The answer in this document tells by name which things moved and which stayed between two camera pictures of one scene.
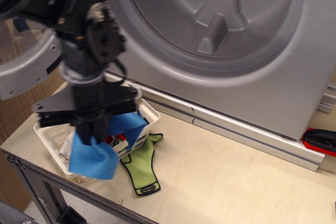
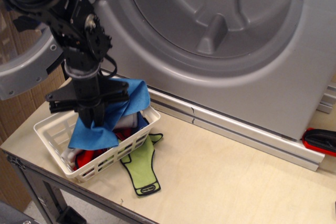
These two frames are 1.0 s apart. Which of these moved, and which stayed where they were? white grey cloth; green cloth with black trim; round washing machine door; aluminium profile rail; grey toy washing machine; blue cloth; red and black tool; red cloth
Moved: blue cloth; red cloth; white grey cloth
Stayed: round washing machine door; red and black tool; green cloth with black trim; aluminium profile rail; grey toy washing machine
